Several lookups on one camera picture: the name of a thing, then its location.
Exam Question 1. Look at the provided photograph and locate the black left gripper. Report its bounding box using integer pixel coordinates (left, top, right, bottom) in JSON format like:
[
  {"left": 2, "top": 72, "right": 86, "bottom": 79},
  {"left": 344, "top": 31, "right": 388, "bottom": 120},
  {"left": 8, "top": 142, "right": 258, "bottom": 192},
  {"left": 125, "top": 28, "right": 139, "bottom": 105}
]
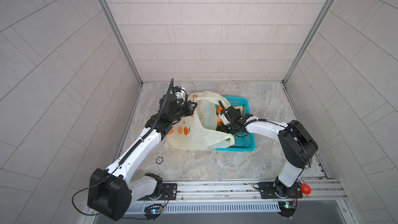
[{"left": 166, "top": 101, "right": 197, "bottom": 123}]

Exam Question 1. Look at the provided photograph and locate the cream printed plastic bag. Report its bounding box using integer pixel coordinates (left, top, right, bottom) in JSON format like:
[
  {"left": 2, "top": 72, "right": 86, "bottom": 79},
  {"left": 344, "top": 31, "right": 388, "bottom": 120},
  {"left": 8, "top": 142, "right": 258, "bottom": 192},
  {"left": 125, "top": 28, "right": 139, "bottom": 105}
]
[{"left": 165, "top": 91, "right": 235, "bottom": 150}]

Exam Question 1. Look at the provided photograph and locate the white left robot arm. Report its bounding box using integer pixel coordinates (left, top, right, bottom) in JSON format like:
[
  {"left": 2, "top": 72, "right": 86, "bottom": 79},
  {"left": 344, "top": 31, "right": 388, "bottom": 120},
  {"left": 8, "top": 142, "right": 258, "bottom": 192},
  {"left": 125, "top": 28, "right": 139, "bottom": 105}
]
[{"left": 87, "top": 94, "right": 197, "bottom": 221}]

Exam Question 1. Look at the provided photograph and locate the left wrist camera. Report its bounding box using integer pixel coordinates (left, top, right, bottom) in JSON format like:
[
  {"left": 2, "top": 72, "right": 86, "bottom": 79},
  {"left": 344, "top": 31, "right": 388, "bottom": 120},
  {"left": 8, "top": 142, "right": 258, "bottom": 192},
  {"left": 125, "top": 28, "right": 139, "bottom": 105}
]
[{"left": 172, "top": 86, "right": 186, "bottom": 99}]

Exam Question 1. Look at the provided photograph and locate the green circuit board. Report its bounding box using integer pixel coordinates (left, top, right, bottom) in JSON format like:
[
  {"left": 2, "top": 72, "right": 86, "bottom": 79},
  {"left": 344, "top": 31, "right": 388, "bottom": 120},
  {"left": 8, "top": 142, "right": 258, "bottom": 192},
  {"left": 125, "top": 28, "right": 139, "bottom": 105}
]
[
  {"left": 144, "top": 204, "right": 163, "bottom": 220},
  {"left": 278, "top": 201, "right": 296, "bottom": 218}
]

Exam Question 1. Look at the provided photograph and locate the aluminium corner post left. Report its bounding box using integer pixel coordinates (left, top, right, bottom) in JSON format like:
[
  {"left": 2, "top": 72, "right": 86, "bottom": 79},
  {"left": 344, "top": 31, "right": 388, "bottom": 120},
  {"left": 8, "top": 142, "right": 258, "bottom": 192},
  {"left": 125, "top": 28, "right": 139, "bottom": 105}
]
[{"left": 97, "top": 0, "right": 143, "bottom": 87}]

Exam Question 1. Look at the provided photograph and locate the aluminium corner post right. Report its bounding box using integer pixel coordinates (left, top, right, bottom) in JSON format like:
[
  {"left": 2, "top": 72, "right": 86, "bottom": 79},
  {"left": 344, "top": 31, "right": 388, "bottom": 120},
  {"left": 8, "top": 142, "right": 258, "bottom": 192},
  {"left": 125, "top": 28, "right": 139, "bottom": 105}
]
[{"left": 282, "top": 0, "right": 336, "bottom": 85}]

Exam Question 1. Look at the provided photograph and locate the aluminium corner post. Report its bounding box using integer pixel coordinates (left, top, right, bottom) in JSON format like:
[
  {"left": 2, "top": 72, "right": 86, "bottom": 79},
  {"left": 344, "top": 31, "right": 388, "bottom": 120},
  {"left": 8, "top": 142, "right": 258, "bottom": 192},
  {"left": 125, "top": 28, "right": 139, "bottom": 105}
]
[
  {"left": 97, "top": 0, "right": 143, "bottom": 87},
  {"left": 282, "top": 0, "right": 336, "bottom": 85}
]

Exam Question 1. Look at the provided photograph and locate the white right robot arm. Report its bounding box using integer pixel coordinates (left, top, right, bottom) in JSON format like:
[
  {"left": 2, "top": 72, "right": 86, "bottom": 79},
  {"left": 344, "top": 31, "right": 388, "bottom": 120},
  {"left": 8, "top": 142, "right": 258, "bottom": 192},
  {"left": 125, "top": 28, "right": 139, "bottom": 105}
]
[{"left": 219, "top": 106, "right": 318, "bottom": 191}]

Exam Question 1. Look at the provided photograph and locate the beige bread roll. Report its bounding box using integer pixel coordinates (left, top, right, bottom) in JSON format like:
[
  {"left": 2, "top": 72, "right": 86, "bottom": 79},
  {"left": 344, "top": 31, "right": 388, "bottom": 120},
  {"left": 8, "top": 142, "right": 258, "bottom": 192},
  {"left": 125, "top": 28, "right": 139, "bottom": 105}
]
[{"left": 234, "top": 106, "right": 244, "bottom": 114}]

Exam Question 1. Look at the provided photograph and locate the left green circuit board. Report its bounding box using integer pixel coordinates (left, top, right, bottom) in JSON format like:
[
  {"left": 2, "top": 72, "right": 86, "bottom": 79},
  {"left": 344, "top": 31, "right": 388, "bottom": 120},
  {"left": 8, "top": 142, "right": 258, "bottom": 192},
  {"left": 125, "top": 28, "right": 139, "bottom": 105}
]
[{"left": 144, "top": 204, "right": 163, "bottom": 220}]

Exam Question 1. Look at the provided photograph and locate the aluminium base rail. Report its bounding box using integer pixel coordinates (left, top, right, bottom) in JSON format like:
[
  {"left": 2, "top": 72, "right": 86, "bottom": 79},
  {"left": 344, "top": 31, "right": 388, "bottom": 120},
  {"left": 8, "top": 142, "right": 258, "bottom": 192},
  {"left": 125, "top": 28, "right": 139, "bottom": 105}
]
[{"left": 122, "top": 178, "right": 349, "bottom": 218}]

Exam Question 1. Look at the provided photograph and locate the right green circuit board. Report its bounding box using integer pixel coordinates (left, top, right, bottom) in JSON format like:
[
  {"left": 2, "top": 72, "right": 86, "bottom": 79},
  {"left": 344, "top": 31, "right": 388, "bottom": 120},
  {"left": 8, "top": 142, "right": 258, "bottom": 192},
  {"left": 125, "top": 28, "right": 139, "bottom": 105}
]
[{"left": 278, "top": 201, "right": 296, "bottom": 218}]

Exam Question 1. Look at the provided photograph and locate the red emergency stop button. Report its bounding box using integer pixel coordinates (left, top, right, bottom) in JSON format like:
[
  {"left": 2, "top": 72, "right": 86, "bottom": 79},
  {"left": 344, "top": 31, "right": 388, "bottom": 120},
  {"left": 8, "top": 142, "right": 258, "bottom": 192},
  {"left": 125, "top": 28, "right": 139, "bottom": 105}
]
[{"left": 300, "top": 184, "right": 312, "bottom": 195}]

